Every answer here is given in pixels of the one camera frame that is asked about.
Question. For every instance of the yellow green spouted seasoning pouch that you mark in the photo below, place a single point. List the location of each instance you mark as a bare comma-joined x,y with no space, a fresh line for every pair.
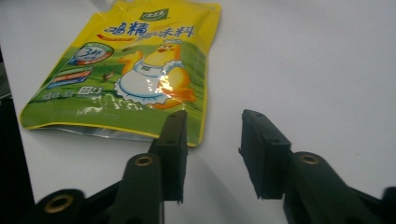
130,74

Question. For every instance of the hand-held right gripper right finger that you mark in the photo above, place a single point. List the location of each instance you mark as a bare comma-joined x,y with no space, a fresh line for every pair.
280,168

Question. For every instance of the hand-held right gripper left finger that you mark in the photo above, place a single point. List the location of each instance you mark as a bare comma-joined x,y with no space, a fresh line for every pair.
155,174

